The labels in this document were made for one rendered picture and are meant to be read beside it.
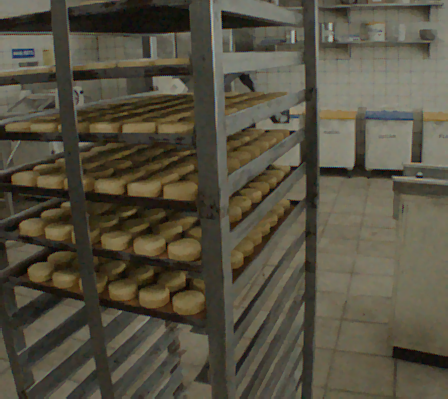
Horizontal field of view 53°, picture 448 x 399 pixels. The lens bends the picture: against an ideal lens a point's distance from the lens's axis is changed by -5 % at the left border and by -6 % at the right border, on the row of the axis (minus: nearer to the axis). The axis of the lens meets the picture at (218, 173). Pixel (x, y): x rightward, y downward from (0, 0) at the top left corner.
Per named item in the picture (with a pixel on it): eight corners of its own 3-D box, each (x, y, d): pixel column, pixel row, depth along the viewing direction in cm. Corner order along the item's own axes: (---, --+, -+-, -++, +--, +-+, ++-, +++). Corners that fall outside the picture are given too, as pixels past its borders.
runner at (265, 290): (297, 235, 126) (297, 224, 126) (307, 236, 125) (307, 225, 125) (193, 381, 70) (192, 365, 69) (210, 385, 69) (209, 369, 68)
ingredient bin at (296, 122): (254, 175, 572) (252, 112, 553) (265, 163, 631) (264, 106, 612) (299, 177, 556) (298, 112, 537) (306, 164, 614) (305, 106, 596)
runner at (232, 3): (295, 27, 113) (294, 15, 113) (306, 27, 112) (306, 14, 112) (168, 6, 57) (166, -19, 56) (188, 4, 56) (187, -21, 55)
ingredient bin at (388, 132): (362, 180, 530) (364, 112, 511) (366, 167, 587) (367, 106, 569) (410, 182, 510) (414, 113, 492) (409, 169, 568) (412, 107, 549)
